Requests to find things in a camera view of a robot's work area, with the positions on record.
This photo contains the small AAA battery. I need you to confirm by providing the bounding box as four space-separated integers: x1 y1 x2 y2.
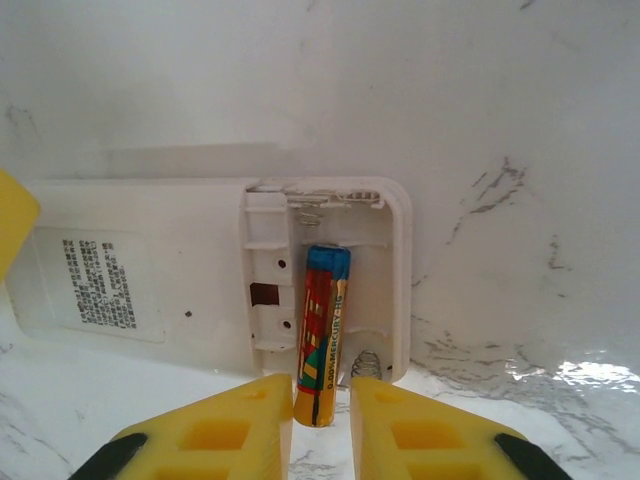
291 243 354 427

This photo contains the white remote control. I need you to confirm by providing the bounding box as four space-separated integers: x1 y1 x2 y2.
8 174 415 385

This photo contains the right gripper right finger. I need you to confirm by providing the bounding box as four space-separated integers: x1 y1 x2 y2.
348 375 569 480

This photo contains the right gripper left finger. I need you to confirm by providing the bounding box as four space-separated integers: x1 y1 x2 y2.
74 373 295 480

